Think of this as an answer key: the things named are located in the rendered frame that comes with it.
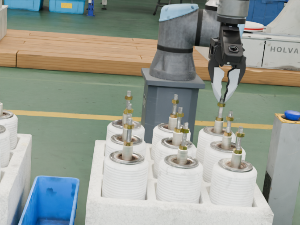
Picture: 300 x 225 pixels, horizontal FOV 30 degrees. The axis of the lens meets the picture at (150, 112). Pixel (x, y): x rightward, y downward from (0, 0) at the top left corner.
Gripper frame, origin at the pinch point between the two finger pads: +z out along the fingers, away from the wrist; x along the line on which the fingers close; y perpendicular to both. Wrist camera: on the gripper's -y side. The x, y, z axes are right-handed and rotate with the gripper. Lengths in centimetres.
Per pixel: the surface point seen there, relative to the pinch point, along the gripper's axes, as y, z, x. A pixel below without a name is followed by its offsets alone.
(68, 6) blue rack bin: 447, 28, 61
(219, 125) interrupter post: -0.4, 7.3, -0.1
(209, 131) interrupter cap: -0.1, 9.0, 2.4
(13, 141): 1, 15, 52
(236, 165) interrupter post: -24.0, 8.7, 1.0
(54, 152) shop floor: 45, 34, 44
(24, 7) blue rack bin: 445, 32, 105
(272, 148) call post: -4.1, 11.4, -13.5
